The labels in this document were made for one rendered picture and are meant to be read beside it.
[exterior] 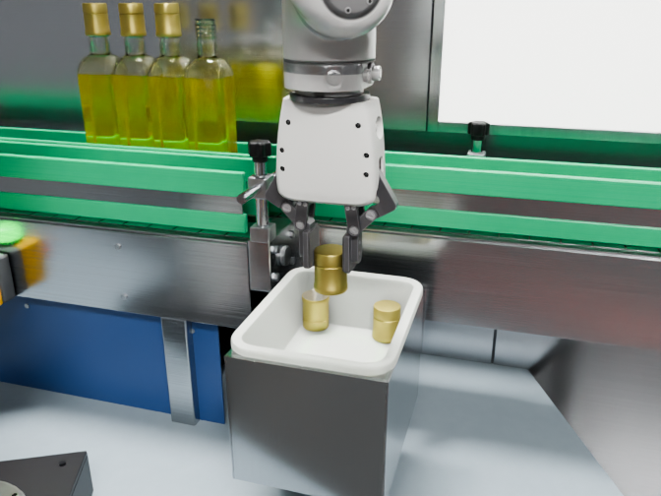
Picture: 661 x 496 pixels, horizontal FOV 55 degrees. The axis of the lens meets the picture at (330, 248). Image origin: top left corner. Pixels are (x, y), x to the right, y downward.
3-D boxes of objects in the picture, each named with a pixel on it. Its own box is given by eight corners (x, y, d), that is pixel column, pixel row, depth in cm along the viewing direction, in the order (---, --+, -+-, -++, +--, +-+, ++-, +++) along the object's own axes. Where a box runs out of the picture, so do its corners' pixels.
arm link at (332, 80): (389, 56, 61) (388, 89, 62) (301, 54, 63) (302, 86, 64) (367, 64, 53) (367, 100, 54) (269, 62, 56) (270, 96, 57)
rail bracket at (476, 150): (488, 205, 97) (496, 115, 92) (485, 218, 91) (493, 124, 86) (460, 203, 98) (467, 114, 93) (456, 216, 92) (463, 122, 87)
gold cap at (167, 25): (186, 35, 91) (184, 3, 90) (173, 36, 88) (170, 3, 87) (164, 35, 92) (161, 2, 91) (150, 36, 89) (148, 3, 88)
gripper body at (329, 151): (391, 80, 61) (389, 193, 65) (291, 77, 64) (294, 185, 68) (373, 90, 54) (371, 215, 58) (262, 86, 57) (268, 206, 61)
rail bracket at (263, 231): (302, 215, 90) (300, 125, 85) (256, 258, 75) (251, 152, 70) (282, 213, 90) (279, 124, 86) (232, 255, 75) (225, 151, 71)
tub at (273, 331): (423, 340, 83) (426, 279, 80) (388, 448, 63) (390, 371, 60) (296, 322, 88) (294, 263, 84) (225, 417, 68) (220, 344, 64)
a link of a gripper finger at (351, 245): (382, 203, 63) (380, 265, 66) (350, 200, 64) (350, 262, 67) (374, 213, 61) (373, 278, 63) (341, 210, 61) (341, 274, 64)
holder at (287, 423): (424, 372, 91) (430, 272, 85) (384, 511, 66) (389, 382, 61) (309, 355, 95) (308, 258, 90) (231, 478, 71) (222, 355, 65)
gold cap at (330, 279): (342, 297, 65) (342, 257, 63) (309, 293, 66) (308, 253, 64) (351, 283, 68) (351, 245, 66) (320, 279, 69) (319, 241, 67)
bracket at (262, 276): (299, 266, 90) (298, 218, 88) (275, 293, 82) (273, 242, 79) (275, 263, 91) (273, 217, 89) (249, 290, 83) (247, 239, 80)
